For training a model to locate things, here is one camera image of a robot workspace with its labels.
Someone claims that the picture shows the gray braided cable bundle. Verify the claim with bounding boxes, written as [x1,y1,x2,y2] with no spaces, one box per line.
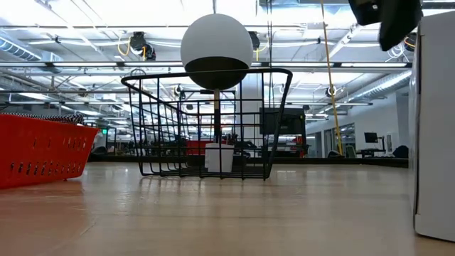
[0,112,86,126]

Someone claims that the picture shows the red storage bin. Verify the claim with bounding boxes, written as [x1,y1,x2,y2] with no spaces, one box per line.
[186,139,215,156]

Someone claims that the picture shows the plain white cardboard box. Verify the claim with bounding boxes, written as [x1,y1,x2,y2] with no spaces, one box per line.
[407,14,455,243]

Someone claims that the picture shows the white globe table lamp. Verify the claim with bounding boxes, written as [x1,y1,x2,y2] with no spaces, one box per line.
[180,13,255,164]

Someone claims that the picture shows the red plastic slotted basket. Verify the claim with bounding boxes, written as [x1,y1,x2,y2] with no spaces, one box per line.
[0,112,101,190]

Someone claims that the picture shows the silver ventilation duct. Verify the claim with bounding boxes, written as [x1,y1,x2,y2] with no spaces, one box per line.
[350,69,413,105]
[0,33,63,74]

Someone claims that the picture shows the yellow hanging cord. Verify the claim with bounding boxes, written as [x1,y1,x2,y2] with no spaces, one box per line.
[319,0,344,156]

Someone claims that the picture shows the black ceiling cable reel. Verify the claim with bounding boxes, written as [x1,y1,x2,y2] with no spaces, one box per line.
[247,31,262,51]
[127,31,158,62]

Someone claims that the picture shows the black wire basket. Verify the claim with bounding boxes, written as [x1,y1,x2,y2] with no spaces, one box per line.
[120,67,294,181]

